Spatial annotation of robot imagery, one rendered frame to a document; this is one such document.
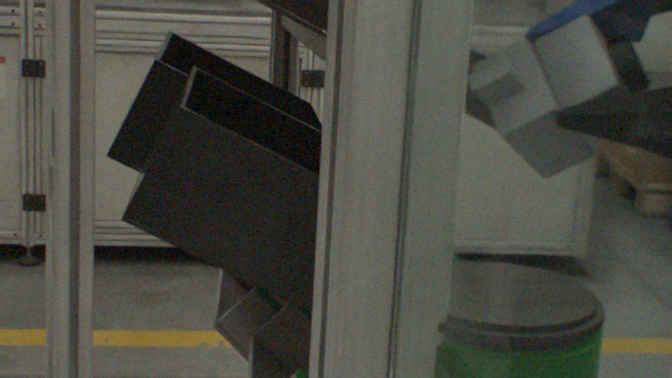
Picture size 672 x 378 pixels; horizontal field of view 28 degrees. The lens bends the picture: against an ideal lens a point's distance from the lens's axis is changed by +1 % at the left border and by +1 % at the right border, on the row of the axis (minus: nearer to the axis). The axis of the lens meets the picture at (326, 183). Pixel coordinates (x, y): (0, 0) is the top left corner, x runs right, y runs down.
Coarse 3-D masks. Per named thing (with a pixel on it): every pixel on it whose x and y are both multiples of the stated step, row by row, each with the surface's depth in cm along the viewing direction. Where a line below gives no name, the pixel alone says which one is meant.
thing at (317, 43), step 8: (288, 24) 98; (296, 24) 95; (296, 32) 95; (304, 32) 92; (312, 32) 90; (304, 40) 92; (312, 40) 90; (320, 40) 87; (312, 48) 90; (320, 48) 87; (320, 56) 87
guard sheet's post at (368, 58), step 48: (336, 0) 30; (384, 0) 28; (336, 48) 30; (384, 48) 29; (336, 96) 30; (384, 96) 29; (336, 144) 30; (384, 144) 29; (336, 192) 30; (384, 192) 29; (336, 240) 30; (384, 240) 30; (336, 288) 30; (384, 288) 30; (336, 336) 30; (384, 336) 30
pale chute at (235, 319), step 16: (224, 272) 104; (224, 288) 100; (240, 288) 104; (256, 288) 92; (224, 304) 97; (240, 304) 92; (256, 304) 92; (272, 304) 92; (224, 320) 93; (240, 320) 93; (256, 320) 93; (224, 336) 93; (240, 336) 93; (240, 352) 93
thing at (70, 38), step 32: (64, 0) 66; (64, 32) 66; (288, 32) 102; (64, 64) 66; (288, 64) 103; (64, 96) 67; (64, 128) 67; (64, 160) 68; (64, 192) 68; (64, 224) 69; (64, 256) 69; (64, 288) 69; (64, 320) 70; (64, 352) 70
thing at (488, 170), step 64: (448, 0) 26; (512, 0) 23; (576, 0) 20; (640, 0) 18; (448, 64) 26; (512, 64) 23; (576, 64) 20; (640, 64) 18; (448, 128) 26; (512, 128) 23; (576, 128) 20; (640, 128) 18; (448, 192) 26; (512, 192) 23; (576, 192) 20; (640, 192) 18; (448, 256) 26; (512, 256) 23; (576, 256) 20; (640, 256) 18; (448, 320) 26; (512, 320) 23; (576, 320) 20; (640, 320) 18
